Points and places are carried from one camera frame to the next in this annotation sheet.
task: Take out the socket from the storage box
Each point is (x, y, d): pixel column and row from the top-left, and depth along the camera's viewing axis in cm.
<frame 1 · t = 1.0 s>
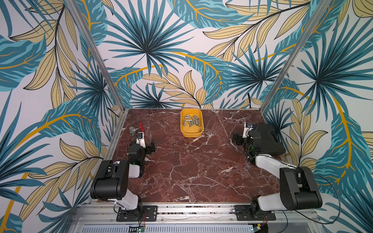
left hand: (146, 140, 93), fingers open
right hand: (242, 131, 92), fingers open
yellow plastic storage box: (192, 122, 112), point 2 cm above the table
metal valve red handle: (141, 126, 105), point 4 cm above the table

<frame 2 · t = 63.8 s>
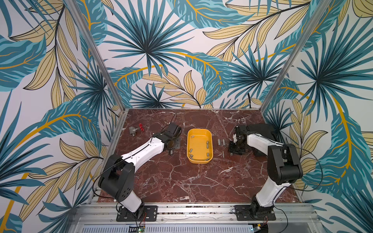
left hand: (174, 145, 88), fingers closed
right hand: (231, 150, 96), fingers open
yellow plastic storage box: (199, 145, 100), on the table
silver deep socket: (219, 141, 102), on the table
the other named things where they were.

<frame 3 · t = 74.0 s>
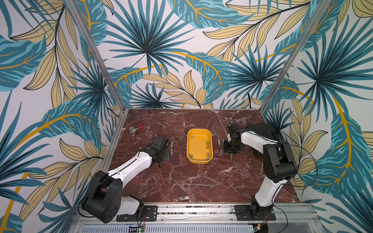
left hand: (164, 156, 88), fingers open
right hand: (227, 150, 96), fingers open
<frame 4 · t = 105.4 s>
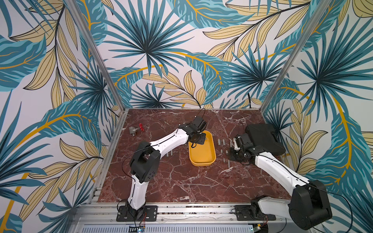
left hand: (200, 140, 90), fingers open
right hand: (230, 154, 87), fingers closed
